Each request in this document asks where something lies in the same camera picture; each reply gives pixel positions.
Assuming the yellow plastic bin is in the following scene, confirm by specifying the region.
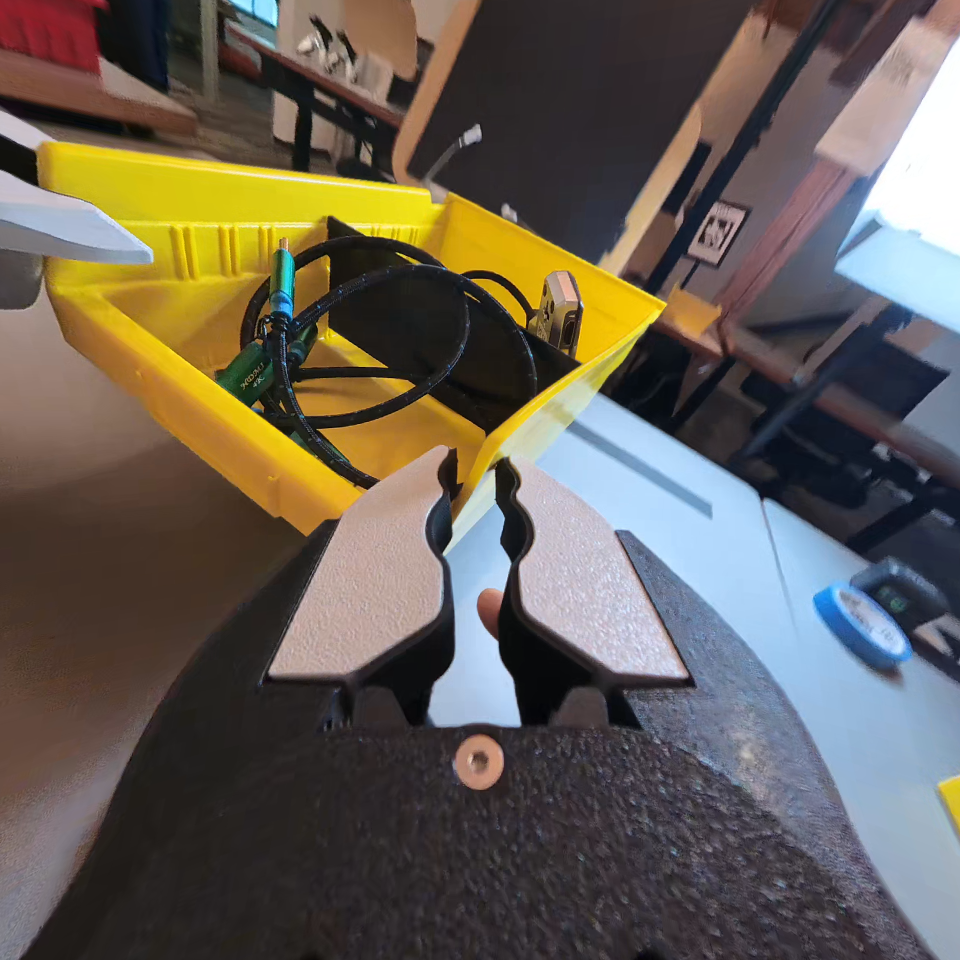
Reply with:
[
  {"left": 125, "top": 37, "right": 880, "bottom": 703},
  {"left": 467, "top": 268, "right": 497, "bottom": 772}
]
[{"left": 37, "top": 141, "right": 667, "bottom": 537}]

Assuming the wooden side table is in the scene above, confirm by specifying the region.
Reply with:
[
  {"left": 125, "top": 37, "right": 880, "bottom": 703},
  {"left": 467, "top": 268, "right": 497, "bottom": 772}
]
[{"left": 0, "top": 48, "right": 198, "bottom": 138}]

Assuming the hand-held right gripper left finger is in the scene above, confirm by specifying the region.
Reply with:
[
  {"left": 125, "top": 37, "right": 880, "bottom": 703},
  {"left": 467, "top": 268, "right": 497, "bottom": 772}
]
[{"left": 268, "top": 444, "right": 460, "bottom": 689}]

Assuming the black metal frame bar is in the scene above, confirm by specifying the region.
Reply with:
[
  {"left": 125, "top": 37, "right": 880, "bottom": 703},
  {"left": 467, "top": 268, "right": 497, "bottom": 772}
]
[{"left": 645, "top": 0, "right": 845, "bottom": 294}]

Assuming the blue hanging jacket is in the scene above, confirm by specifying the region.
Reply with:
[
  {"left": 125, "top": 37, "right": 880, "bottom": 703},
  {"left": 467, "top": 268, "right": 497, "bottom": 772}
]
[{"left": 101, "top": 0, "right": 172, "bottom": 93}]

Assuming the white paper sign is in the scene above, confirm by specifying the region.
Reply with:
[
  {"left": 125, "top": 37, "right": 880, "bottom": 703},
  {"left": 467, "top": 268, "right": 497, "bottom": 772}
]
[{"left": 813, "top": 22, "right": 960, "bottom": 177}]

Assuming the black and white marker tag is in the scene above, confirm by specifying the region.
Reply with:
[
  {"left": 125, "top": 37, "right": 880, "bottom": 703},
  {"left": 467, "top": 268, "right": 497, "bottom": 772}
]
[{"left": 686, "top": 198, "right": 751, "bottom": 267}]

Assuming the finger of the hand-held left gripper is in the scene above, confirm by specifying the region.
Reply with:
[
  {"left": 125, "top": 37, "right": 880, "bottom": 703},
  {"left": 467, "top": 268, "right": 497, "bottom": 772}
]
[
  {"left": 0, "top": 168, "right": 155, "bottom": 265},
  {"left": 0, "top": 111, "right": 54, "bottom": 185}
]

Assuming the black board with wooden rim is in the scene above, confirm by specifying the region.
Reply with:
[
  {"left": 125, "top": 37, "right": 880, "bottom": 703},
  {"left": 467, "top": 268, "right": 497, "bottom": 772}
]
[{"left": 393, "top": 0, "right": 759, "bottom": 264}]

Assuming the blue tape roll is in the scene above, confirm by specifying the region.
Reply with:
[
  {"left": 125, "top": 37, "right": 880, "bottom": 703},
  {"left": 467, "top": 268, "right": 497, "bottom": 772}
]
[{"left": 813, "top": 581, "right": 915, "bottom": 670}]

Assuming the yellow plastic bracket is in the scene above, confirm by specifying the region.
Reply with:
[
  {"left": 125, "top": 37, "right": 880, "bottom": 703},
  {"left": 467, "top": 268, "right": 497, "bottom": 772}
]
[{"left": 663, "top": 288, "right": 723, "bottom": 339}]

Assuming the black digital timer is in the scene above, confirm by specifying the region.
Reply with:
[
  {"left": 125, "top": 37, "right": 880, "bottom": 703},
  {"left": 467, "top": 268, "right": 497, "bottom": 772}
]
[{"left": 851, "top": 556, "right": 950, "bottom": 639}]

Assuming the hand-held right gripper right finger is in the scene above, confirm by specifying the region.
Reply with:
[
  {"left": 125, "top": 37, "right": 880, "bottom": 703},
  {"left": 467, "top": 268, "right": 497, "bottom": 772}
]
[{"left": 495, "top": 456, "right": 691, "bottom": 689}]

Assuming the white tethered peg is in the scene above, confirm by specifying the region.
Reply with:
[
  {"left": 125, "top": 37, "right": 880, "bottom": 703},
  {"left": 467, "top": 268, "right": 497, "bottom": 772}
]
[{"left": 423, "top": 123, "right": 483, "bottom": 181}]

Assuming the red plastic bin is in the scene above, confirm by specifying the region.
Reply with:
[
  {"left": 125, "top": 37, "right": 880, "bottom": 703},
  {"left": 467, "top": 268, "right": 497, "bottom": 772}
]
[{"left": 0, "top": 0, "right": 106, "bottom": 76}]

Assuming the background wooden desk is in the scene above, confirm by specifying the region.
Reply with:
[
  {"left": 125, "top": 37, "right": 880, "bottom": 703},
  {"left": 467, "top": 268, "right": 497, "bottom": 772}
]
[{"left": 225, "top": 26, "right": 410, "bottom": 177}]

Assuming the silver HDMI switch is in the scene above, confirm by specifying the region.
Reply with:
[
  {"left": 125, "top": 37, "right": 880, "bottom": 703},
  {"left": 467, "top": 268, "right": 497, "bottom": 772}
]
[{"left": 461, "top": 268, "right": 585, "bottom": 360}]

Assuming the bright white panel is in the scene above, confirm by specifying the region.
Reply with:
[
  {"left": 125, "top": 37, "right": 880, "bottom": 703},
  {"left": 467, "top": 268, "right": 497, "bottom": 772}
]
[{"left": 832, "top": 0, "right": 960, "bottom": 331}]

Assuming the black bin divider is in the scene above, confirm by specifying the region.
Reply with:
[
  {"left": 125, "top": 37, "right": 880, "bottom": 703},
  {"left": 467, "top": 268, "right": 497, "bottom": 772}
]
[{"left": 327, "top": 216, "right": 585, "bottom": 435}]

